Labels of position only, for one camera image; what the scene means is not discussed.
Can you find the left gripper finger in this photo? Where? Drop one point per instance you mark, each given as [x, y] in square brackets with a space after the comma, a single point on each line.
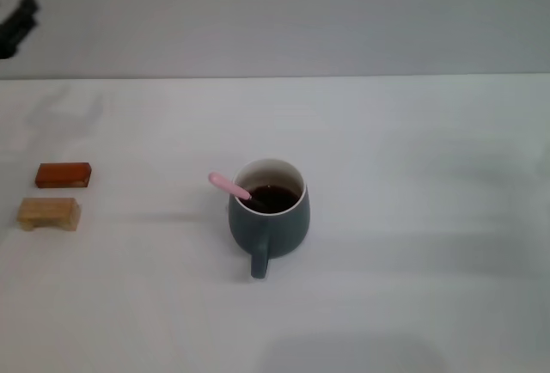
[29, 3]
[25, 27]

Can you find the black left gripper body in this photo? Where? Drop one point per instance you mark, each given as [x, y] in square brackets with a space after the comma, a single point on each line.
[9, 40]

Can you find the grey ceramic cup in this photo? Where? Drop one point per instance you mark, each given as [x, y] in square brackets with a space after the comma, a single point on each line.
[279, 235]

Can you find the red-brown wooden block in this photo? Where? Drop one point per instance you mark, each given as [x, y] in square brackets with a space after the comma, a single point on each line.
[64, 174]

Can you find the light wooden block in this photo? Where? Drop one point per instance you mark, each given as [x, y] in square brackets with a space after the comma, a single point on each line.
[47, 214]

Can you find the dark coffee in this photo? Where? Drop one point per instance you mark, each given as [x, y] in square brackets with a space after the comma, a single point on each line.
[279, 199]

